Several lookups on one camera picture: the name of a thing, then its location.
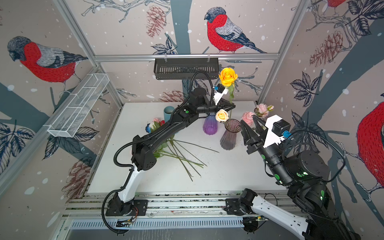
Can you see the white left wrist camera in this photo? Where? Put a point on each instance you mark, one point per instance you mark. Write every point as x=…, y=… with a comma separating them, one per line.
x=219, y=92

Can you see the blue rose stem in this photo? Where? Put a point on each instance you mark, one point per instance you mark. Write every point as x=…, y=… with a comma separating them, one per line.
x=148, y=128

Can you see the teal ceramic vase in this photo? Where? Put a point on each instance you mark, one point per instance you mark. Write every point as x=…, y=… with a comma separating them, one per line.
x=168, y=112

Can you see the mauve glass vase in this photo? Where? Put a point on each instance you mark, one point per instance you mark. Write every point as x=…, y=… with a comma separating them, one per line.
x=229, y=138

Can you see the black hanging wire basket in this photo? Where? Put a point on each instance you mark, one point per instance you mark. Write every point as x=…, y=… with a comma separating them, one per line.
x=185, y=68

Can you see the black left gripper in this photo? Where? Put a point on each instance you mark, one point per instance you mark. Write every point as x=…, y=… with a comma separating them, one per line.
x=222, y=105

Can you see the blue purple glass vase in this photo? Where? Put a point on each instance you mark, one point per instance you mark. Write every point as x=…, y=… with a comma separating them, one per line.
x=210, y=126

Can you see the aluminium rail base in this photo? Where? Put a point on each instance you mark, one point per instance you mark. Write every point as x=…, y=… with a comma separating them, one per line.
x=163, y=212

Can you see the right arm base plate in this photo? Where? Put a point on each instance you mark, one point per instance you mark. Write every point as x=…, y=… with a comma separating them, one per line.
x=232, y=207

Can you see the pink carnation stem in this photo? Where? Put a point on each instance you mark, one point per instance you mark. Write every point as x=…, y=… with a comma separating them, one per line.
x=261, y=111

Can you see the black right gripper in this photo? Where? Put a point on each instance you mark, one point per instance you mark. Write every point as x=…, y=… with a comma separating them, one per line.
x=255, y=145

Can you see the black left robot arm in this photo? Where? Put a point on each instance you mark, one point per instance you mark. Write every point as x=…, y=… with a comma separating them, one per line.
x=139, y=155

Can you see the white wire mesh basket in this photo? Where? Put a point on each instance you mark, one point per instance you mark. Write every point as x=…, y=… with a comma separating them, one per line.
x=71, y=118

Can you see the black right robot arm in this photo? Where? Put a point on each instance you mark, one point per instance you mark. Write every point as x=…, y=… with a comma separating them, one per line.
x=306, y=176

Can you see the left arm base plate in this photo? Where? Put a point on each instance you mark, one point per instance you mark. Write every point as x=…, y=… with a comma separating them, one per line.
x=133, y=208

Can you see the orange rose stem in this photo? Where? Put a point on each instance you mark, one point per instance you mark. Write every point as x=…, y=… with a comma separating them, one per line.
x=228, y=77

